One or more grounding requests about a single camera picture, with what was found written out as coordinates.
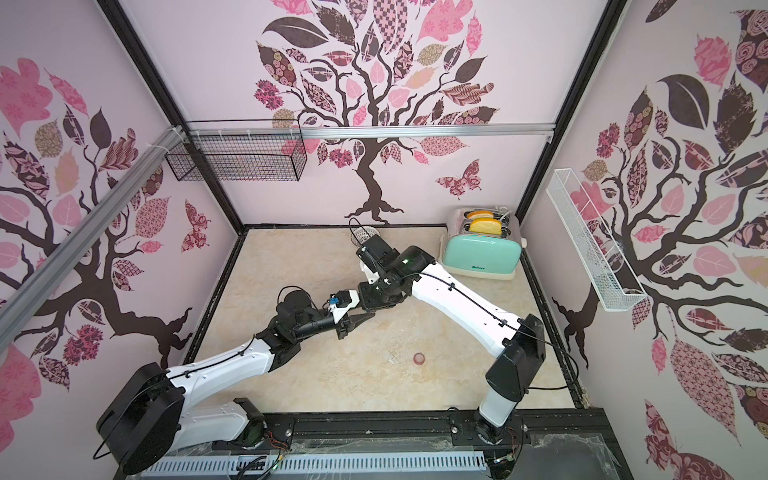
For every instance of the white wire wall shelf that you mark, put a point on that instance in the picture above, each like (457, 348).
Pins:
(580, 207)

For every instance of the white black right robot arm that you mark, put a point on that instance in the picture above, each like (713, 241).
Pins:
(517, 344)

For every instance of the black wire wall basket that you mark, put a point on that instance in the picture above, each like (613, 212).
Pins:
(271, 152)

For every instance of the white slotted cable duct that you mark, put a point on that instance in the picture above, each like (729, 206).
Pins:
(318, 466)

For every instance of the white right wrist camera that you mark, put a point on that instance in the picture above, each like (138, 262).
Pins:
(376, 256)

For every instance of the mint green Belinee toaster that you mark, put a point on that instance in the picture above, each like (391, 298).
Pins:
(482, 256)

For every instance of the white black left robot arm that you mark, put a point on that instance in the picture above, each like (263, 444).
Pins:
(144, 421)

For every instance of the orange toast slice back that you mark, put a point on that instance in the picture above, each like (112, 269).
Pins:
(480, 214)

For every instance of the aluminium rail wall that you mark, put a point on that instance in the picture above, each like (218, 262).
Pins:
(409, 131)
(32, 294)

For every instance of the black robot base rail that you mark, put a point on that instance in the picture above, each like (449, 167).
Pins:
(459, 427)

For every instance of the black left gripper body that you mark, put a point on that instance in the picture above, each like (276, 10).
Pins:
(341, 328)

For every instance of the yellow toast slice front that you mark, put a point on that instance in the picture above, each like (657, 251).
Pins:
(486, 226)

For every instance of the aluminium rail back wall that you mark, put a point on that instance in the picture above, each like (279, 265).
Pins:
(409, 131)

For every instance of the aluminium rail left wall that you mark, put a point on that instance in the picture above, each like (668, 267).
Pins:
(32, 294)

